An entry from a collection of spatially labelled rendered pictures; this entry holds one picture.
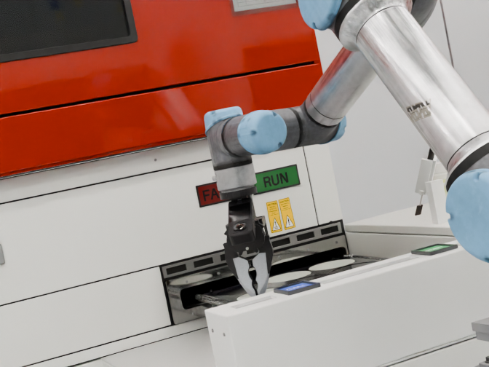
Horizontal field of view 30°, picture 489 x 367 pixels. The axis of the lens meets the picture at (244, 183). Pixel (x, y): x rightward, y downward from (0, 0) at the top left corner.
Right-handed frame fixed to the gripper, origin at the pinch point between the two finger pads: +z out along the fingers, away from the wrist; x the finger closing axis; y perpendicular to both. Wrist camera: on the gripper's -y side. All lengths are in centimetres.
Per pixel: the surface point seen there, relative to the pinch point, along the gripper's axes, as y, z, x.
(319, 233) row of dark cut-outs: 38.4, -4.6, -11.4
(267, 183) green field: 33.3, -18.2, -2.5
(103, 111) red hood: 12.1, -40.1, 25.0
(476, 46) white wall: 252, -48, -84
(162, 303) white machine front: 19.1, 1.7, 22.8
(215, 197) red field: 26.9, -17.7, 8.6
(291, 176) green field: 36.4, -18.6, -7.9
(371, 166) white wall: 220, -6, -28
